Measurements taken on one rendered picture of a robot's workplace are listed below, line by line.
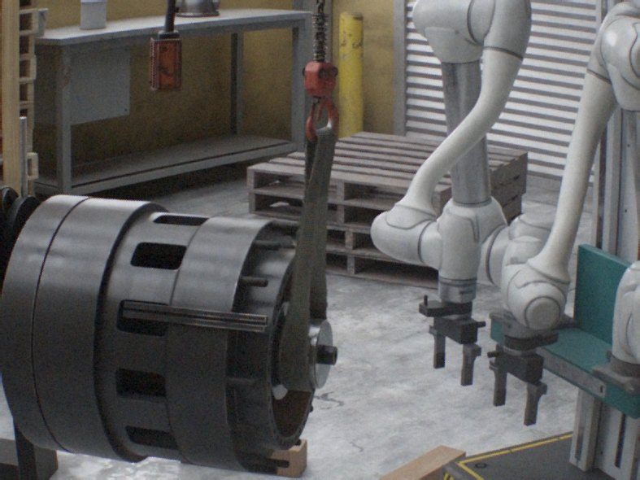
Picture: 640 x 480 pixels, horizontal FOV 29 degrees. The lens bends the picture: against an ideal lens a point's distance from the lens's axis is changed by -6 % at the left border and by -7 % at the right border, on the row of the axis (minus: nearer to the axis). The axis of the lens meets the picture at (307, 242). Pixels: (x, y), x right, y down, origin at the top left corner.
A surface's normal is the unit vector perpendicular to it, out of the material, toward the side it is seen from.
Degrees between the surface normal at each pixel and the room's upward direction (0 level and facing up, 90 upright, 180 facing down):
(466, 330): 90
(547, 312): 98
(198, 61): 90
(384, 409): 0
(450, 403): 0
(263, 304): 46
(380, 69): 90
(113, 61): 90
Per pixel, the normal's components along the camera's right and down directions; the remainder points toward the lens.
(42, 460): 0.98, 0.05
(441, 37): -0.65, 0.43
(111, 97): 0.74, 0.18
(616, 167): 0.41, 0.23
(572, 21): -0.58, -0.33
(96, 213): -0.05, -0.89
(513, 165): 0.87, 0.13
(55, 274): -0.20, -0.44
